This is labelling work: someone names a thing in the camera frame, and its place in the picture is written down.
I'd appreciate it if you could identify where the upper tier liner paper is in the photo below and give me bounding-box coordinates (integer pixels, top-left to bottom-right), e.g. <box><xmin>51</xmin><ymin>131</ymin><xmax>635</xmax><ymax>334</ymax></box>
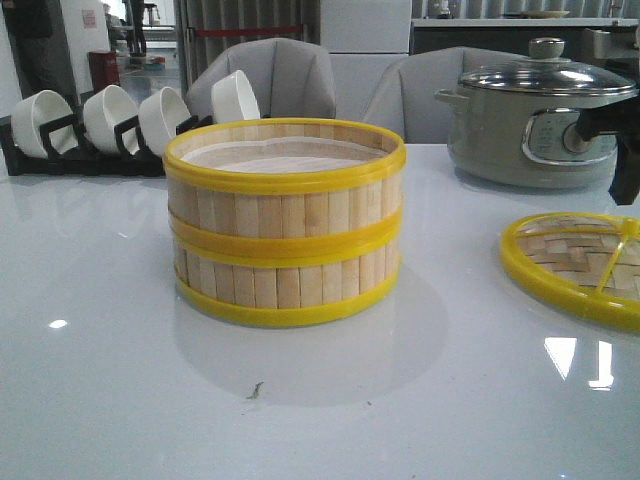
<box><xmin>182</xmin><ymin>136</ymin><xmax>386</xmax><ymax>174</ymax></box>

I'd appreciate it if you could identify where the right grey chair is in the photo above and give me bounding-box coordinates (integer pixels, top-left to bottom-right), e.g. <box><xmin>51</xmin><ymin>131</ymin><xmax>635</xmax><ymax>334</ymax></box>
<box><xmin>362</xmin><ymin>46</ymin><xmax>521</xmax><ymax>144</ymax></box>

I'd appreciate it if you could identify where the person in background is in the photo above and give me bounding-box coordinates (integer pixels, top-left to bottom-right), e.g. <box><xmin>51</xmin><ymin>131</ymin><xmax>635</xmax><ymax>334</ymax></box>
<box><xmin>1</xmin><ymin>0</ymin><xmax>75</xmax><ymax>98</ymax></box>

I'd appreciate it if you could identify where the grey chair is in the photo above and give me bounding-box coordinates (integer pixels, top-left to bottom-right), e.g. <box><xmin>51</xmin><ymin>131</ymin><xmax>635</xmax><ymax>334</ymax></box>
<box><xmin>186</xmin><ymin>38</ymin><xmax>336</xmax><ymax>119</ymax></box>
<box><xmin>362</xmin><ymin>46</ymin><xmax>521</xmax><ymax>144</ymax></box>

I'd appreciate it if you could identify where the red fire extinguisher box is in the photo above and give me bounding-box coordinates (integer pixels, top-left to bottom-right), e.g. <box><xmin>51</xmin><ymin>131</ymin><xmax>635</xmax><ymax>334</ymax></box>
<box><xmin>87</xmin><ymin>51</ymin><xmax>120</xmax><ymax>93</ymax></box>

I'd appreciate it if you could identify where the green electric cooking pot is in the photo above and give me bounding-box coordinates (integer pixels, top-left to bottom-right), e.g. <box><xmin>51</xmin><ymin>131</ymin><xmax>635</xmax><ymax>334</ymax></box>
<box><xmin>434</xmin><ymin>85</ymin><xmax>637</xmax><ymax>189</ymax></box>

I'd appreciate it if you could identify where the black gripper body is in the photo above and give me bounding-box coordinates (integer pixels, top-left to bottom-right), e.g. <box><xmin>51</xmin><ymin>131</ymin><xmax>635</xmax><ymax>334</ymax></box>
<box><xmin>575</xmin><ymin>80</ymin><xmax>639</xmax><ymax>205</ymax></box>

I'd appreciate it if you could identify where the black dish rack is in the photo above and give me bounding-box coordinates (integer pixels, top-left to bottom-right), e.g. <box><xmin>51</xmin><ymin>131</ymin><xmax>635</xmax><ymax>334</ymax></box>
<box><xmin>0</xmin><ymin>102</ymin><xmax>216</xmax><ymax>177</ymax></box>

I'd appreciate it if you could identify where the woven bamboo steamer lid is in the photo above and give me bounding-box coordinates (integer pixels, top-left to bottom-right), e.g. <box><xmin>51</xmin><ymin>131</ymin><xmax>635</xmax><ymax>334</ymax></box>
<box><xmin>500</xmin><ymin>212</ymin><xmax>639</xmax><ymax>333</ymax></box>

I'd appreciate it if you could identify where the glass pot lid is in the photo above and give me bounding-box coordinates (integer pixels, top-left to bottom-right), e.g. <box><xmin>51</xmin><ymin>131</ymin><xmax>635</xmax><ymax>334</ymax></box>
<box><xmin>459</xmin><ymin>37</ymin><xmax>636</xmax><ymax>97</ymax></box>

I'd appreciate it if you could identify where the white cabinet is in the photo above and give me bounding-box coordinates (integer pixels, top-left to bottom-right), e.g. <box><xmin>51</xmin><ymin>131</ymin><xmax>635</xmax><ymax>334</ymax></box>
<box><xmin>319</xmin><ymin>0</ymin><xmax>412</xmax><ymax>120</ymax></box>

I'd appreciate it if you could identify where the white bowl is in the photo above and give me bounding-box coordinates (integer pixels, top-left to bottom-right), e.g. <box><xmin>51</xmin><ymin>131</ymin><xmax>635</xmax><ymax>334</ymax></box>
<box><xmin>211</xmin><ymin>70</ymin><xmax>261</xmax><ymax>123</ymax></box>
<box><xmin>138</xmin><ymin>87</ymin><xmax>191</xmax><ymax>156</ymax></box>
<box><xmin>11</xmin><ymin>90</ymin><xmax>72</xmax><ymax>159</ymax></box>
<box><xmin>83</xmin><ymin>85</ymin><xmax>138</xmax><ymax>155</ymax></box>

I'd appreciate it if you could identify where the left grey chair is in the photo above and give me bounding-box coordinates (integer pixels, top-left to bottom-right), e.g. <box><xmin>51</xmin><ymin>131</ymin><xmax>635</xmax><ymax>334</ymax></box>
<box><xmin>186</xmin><ymin>38</ymin><xmax>336</xmax><ymax>119</ymax></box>

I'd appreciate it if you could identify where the bamboo steamer tier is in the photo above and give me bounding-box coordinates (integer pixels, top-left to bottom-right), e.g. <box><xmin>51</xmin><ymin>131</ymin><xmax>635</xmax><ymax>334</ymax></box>
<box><xmin>173</xmin><ymin>238</ymin><xmax>401</xmax><ymax>327</ymax></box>
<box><xmin>163</xmin><ymin>118</ymin><xmax>406</xmax><ymax>260</ymax></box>

